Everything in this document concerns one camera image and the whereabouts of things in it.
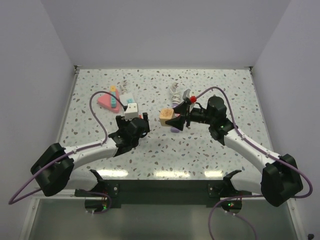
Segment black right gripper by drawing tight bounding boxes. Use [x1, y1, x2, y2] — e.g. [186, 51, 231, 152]
[165, 100, 214, 131]

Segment tan cube plug adapter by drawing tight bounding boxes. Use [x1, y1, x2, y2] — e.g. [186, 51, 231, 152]
[159, 108, 175, 127]

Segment white multicolour power strip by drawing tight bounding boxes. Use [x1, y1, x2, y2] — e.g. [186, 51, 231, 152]
[119, 92, 136, 106]

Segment purple power strip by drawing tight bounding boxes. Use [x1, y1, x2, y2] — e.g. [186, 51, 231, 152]
[170, 127, 180, 133]

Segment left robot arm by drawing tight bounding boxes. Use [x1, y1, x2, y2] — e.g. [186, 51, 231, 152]
[30, 112, 150, 197]

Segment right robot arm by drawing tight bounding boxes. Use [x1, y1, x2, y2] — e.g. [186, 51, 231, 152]
[159, 96, 303, 207]

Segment pink triangular power strip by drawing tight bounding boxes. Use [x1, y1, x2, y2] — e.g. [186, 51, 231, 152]
[97, 85, 121, 114]

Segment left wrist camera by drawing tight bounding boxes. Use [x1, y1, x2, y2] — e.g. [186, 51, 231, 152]
[124, 102, 140, 120]

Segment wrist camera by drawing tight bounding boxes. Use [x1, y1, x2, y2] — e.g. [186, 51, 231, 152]
[182, 89, 197, 106]
[124, 102, 140, 120]

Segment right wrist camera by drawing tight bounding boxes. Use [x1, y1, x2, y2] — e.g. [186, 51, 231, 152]
[182, 89, 197, 106]

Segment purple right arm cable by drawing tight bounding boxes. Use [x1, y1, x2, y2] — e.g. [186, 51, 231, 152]
[196, 86, 314, 240]

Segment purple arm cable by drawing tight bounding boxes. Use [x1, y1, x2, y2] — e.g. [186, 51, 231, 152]
[196, 86, 314, 240]
[8, 90, 128, 215]

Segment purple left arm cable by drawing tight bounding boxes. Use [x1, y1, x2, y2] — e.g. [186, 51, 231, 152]
[8, 90, 128, 215]

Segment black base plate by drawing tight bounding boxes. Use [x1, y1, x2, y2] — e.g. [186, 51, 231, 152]
[75, 180, 251, 212]

